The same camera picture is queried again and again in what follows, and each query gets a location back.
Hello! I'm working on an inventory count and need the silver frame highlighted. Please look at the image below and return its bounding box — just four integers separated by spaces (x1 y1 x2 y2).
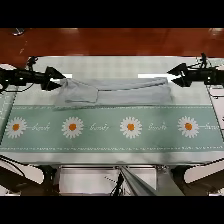
54 162 186 197

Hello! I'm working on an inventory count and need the black cable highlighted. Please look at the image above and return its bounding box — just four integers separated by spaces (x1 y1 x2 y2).
105 171 126 197

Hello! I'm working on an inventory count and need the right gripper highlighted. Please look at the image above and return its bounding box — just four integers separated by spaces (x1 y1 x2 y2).
166 62 208 89

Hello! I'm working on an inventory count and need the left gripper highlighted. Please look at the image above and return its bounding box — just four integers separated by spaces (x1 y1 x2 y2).
31 66 67 92

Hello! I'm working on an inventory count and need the light grey shirt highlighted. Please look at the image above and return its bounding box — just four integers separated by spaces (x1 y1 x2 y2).
53 76 173 109

